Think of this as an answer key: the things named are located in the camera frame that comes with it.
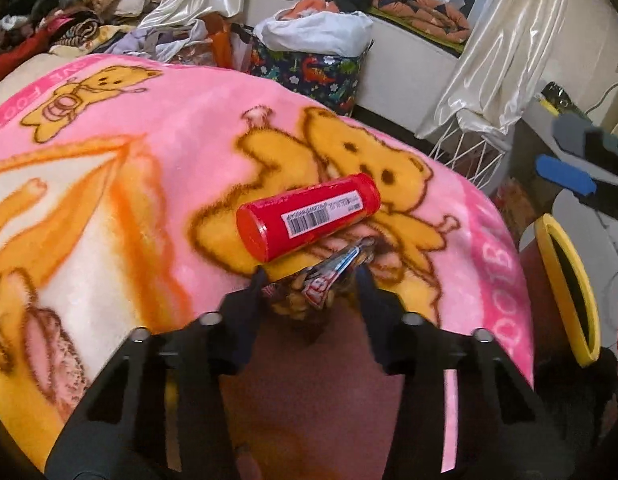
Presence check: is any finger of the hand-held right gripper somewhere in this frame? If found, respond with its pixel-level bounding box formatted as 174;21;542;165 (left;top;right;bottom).
535;153;618;212
552;112;618;172

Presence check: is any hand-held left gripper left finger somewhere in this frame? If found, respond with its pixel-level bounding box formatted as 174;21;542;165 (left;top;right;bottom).
44;267;270;480

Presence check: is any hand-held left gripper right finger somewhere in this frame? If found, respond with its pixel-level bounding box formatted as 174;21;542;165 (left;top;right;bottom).
356;265;576;480

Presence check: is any red white blue wrapper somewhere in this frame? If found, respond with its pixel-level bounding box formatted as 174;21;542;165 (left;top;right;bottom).
261;236;378;322

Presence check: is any yellow rimmed black trash bin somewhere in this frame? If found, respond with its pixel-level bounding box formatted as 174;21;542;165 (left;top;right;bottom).
533;213;602;369

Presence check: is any dark green bag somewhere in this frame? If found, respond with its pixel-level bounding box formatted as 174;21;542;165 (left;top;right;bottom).
539;81;586;117

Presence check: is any orange cardboard box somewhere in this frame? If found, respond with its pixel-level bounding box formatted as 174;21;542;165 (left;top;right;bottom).
493;176;538;232

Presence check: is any red cylindrical can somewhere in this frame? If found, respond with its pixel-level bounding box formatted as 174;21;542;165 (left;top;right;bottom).
235;172;382;264

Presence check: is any pink bear printed blanket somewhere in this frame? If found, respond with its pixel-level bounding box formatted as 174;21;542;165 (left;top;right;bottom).
0;52;536;480

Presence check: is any orange triangle pattern quilt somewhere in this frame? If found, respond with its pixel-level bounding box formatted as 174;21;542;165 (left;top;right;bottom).
370;0;472;44

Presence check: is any dinosaur print laundry basket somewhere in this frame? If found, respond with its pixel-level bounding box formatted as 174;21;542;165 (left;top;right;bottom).
248;35;375;117

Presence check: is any floral tote bag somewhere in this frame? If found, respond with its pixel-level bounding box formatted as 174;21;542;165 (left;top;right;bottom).
158;24;251;72

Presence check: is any pile of clothes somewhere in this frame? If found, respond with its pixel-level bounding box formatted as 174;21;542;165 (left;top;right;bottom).
0;0;176;87

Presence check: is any white wire frame stool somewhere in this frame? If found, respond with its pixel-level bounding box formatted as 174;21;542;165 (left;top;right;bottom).
428;119;516;192

